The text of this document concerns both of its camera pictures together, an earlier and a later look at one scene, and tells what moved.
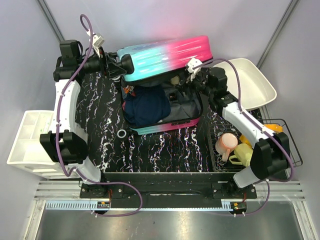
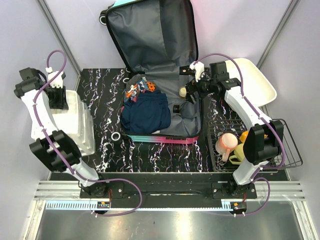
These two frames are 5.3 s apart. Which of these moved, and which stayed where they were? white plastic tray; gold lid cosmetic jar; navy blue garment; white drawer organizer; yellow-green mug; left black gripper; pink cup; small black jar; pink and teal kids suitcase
Moved: navy blue garment; white drawer organizer; gold lid cosmetic jar; small black jar; pink and teal kids suitcase; left black gripper
Stayed: yellow-green mug; white plastic tray; pink cup
